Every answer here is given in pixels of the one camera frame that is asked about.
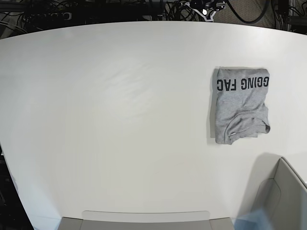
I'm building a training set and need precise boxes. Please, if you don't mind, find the beige box at front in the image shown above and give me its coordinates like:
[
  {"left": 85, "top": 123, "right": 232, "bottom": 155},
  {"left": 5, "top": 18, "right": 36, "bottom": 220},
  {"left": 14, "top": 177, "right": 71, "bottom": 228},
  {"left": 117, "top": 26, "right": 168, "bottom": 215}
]
[{"left": 58, "top": 210, "right": 234, "bottom": 230}]

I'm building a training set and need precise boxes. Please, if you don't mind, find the blue translucent bag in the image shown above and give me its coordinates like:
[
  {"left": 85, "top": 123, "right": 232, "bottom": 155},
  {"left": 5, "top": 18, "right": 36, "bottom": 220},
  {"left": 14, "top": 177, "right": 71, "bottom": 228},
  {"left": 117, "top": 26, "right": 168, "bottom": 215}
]
[{"left": 234, "top": 208, "right": 272, "bottom": 230}]

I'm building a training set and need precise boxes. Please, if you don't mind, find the beige box at right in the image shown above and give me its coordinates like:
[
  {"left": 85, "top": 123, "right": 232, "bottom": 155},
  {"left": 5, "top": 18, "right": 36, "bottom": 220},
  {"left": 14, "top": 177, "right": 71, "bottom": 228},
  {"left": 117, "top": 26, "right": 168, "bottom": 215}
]
[{"left": 251, "top": 158, "right": 307, "bottom": 230}]

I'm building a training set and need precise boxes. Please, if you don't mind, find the grey T-shirt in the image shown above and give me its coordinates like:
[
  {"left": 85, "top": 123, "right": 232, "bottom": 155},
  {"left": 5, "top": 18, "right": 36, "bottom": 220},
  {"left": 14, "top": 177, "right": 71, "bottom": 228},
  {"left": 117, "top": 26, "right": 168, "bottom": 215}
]
[{"left": 213, "top": 68, "right": 271, "bottom": 145}]

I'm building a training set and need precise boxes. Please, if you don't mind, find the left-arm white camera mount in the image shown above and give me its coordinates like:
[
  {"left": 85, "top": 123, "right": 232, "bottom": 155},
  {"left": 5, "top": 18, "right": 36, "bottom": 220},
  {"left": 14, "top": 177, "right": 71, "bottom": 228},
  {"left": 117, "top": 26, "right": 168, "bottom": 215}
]
[{"left": 189, "top": 0, "right": 226, "bottom": 22}]

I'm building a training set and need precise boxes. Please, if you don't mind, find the beige box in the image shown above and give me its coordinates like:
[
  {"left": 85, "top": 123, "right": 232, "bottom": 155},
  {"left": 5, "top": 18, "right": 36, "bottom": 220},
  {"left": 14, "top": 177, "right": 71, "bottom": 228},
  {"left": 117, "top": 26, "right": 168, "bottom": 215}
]
[
  {"left": 58, "top": 210, "right": 234, "bottom": 230},
  {"left": 251, "top": 158, "right": 307, "bottom": 230}
]

